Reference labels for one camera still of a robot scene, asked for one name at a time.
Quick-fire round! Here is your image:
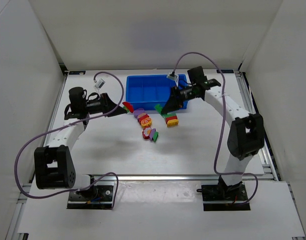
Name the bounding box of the red flower lego brick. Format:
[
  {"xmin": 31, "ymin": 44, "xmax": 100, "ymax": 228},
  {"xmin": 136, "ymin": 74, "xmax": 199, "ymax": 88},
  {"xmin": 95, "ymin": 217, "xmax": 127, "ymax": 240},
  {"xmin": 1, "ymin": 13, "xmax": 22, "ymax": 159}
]
[{"xmin": 142, "ymin": 126, "xmax": 152, "ymax": 140}]

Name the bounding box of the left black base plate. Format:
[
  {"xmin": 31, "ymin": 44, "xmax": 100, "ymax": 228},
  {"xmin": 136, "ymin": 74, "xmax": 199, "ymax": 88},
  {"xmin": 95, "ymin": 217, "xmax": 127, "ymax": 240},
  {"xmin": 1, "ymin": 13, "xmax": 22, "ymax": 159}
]
[{"xmin": 66, "ymin": 180, "xmax": 115, "ymax": 210}]

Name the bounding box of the green 2x4 lego brick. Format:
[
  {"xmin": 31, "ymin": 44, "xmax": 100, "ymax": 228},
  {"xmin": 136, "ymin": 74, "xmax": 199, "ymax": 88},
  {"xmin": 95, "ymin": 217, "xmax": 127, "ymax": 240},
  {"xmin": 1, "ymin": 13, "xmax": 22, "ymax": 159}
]
[{"xmin": 154, "ymin": 104, "xmax": 164, "ymax": 117}]

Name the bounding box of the yellow orange butterfly lego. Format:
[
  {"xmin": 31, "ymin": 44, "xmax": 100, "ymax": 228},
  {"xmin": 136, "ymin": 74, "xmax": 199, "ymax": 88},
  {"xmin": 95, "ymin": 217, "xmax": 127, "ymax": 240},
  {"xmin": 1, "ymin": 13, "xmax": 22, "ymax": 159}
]
[{"xmin": 140, "ymin": 117, "xmax": 152, "ymax": 129}]

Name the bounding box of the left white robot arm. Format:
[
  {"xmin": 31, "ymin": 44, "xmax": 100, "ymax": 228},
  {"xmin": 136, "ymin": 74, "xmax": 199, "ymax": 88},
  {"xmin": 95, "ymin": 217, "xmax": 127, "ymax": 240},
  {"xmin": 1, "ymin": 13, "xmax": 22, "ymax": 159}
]
[{"xmin": 34, "ymin": 86, "xmax": 127, "ymax": 197}]

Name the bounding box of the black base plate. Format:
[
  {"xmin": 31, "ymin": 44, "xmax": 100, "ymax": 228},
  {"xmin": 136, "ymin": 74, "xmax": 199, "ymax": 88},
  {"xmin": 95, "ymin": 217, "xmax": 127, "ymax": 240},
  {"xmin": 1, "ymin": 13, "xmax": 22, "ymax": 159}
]
[
  {"xmin": 66, "ymin": 180, "xmax": 115, "ymax": 210},
  {"xmin": 196, "ymin": 184, "xmax": 251, "ymax": 212}
]

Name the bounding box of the green red yellow lego stack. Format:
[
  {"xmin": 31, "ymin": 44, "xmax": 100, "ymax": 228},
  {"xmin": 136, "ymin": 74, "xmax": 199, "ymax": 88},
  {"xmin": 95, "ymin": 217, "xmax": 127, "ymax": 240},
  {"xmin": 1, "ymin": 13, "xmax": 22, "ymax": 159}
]
[{"xmin": 164, "ymin": 113, "xmax": 179, "ymax": 128}]

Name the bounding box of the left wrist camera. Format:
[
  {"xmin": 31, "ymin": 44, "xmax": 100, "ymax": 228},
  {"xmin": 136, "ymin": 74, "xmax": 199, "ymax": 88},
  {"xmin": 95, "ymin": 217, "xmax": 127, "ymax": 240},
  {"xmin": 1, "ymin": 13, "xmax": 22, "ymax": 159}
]
[{"xmin": 94, "ymin": 78, "xmax": 105, "ymax": 91}]

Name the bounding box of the red rounded lego brick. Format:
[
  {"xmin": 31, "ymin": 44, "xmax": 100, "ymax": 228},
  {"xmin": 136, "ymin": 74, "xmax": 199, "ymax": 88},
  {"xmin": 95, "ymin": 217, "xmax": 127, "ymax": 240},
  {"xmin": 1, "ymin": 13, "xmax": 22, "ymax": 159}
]
[{"xmin": 122, "ymin": 101, "xmax": 134, "ymax": 113}]

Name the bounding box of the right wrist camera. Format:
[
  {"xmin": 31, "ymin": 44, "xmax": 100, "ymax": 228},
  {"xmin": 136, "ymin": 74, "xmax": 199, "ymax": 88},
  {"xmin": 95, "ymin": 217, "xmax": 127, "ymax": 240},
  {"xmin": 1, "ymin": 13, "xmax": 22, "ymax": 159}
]
[{"xmin": 167, "ymin": 71, "xmax": 179, "ymax": 86}]

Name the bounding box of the purple cable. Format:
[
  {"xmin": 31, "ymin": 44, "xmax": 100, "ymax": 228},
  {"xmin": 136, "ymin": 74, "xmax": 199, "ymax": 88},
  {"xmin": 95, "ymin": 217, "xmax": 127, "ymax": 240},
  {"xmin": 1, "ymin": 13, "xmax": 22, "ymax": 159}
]
[
  {"xmin": 173, "ymin": 51, "xmax": 259, "ymax": 206},
  {"xmin": 14, "ymin": 71, "xmax": 125, "ymax": 210}
]

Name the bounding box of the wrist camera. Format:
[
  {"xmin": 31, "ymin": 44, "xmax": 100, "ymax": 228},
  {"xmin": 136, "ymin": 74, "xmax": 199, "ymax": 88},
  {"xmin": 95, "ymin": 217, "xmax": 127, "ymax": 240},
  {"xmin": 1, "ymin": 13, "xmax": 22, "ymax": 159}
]
[
  {"xmin": 167, "ymin": 71, "xmax": 179, "ymax": 86},
  {"xmin": 94, "ymin": 78, "xmax": 105, "ymax": 91}
]

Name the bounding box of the blue divided plastic bin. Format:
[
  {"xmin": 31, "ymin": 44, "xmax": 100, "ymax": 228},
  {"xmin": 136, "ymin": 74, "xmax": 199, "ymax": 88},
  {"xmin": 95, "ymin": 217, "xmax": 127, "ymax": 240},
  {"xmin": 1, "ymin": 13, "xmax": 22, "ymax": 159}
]
[{"xmin": 126, "ymin": 74, "xmax": 176, "ymax": 111}]

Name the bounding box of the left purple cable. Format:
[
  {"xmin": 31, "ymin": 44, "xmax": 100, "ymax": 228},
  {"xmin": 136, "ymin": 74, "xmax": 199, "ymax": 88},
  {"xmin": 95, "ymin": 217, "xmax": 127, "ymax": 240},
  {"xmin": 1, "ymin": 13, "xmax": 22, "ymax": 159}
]
[{"xmin": 14, "ymin": 71, "xmax": 125, "ymax": 210}]

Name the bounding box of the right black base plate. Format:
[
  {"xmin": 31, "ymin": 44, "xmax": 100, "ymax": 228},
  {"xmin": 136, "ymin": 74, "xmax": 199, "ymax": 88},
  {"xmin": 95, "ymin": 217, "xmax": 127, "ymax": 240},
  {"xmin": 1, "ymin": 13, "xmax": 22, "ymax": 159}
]
[{"xmin": 196, "ymin": 184, "xmax": 251, "ymax": 212}]

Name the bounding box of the purple butterfly lego brick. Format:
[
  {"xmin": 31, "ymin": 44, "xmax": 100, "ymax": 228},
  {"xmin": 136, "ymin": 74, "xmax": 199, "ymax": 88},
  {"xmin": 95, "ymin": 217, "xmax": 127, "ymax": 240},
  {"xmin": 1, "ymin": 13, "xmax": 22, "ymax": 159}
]
[{"xmin": 137, "ymin": 112, "xmax": 148, "ymax": 120}]

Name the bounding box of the purple green lego stack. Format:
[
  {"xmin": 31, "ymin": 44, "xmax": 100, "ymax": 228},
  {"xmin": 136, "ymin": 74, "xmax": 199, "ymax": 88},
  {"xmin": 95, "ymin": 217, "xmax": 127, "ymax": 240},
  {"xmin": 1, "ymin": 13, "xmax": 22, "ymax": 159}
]
[{"xmin": 149, "ymin": 128, "xmax": 159, "ymax": 142}]

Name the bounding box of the purple rounded lego brick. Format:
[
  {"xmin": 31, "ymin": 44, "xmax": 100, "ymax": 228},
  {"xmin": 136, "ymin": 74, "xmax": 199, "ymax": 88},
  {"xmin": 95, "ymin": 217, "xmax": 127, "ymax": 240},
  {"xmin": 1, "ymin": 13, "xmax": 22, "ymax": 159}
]
[{"xmin": 133, "ymin": 108, "xmax": 146, "ymax": 119}]

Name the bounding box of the red half-round lego brick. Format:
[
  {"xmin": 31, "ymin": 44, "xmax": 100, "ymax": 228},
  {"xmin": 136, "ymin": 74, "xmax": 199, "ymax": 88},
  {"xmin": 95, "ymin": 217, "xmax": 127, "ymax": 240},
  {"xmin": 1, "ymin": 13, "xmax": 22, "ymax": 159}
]
[{"xmin": 138, "ymin": 114, "xmax": 149, "ymax": 123}]

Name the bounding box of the aluminium frame rail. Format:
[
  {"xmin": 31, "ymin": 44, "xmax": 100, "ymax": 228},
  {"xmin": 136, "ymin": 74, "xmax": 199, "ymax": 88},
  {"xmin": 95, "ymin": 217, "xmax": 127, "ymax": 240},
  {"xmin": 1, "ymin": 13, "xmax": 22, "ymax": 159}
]
[{"xmin": 102, "ymin": 173, "xmax": 275, "ymax": 181}]

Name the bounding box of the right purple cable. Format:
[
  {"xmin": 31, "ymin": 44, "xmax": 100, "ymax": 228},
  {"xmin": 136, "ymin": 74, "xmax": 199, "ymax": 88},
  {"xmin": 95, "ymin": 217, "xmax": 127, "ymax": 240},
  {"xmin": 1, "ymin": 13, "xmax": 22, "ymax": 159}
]
[{"xmin": 173, "ymin": 51, "xmax": 259, "ymax": 206}]

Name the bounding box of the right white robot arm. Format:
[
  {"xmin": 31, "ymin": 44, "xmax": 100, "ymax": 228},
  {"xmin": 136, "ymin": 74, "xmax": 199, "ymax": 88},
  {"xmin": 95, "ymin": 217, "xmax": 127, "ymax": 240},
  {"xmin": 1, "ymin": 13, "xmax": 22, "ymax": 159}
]
[{"xmin": 161, "ymin": 66, "xmax": 265, "ymax": 193}]

